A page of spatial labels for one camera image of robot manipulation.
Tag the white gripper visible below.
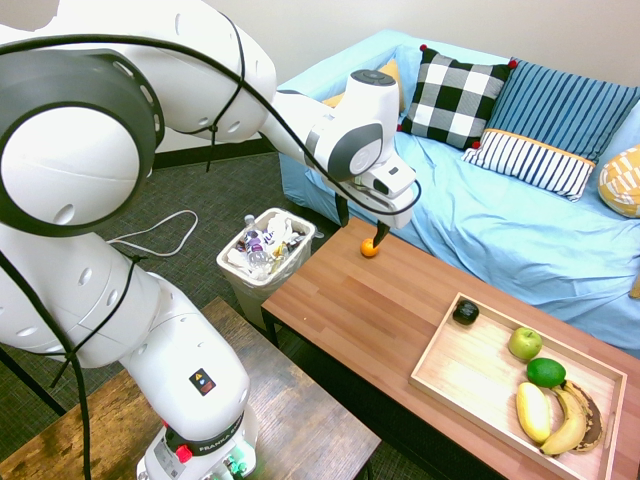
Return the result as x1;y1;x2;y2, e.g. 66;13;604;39
325;174;418;248

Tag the light wooden tray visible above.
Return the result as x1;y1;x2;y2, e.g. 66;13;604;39
408;292;629;480

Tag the crumpled white plastic bag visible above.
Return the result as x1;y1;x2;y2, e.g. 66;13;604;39
262;211;302;247

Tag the reddish wooden coffee table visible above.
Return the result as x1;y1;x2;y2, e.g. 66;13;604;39
260;215;640;480

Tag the clear plastic bottle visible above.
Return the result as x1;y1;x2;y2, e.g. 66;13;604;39
242;214;272;267

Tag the small black round object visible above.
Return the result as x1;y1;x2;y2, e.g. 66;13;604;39
452;299;480;326

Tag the blue covered sofa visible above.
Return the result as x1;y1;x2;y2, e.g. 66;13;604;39
277;28;640;359

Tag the white lined trash bin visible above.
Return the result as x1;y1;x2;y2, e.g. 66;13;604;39
216;207;318;332

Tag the black white checkered pillow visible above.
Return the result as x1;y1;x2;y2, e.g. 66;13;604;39
398;43;518;151

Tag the plain yellow pillow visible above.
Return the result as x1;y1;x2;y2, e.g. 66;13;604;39
321;59;405;110

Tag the white navy striped pillow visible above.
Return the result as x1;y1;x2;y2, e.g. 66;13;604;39
460;128;597;203

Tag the dark rustic wooden table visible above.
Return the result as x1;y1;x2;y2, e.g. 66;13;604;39
0;297;384;480

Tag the green apple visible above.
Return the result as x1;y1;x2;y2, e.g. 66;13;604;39
508;326;544;362

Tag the blue striped pillow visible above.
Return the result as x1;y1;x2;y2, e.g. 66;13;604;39
487;58;640;164

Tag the dark green lime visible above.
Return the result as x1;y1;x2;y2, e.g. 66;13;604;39
526;357;568;389

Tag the yellow white patterned pillow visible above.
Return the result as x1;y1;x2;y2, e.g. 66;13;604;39
597;144;640;219

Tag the curved yellow banana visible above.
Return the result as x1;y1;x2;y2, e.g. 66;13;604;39
538;382;589;457

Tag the brown overripe banana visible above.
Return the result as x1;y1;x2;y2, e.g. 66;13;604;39
564;379;607;454

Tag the white floor cable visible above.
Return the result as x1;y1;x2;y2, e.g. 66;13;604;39
106;209;200;259

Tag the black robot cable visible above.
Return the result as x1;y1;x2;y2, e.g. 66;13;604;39
0;33;423;480

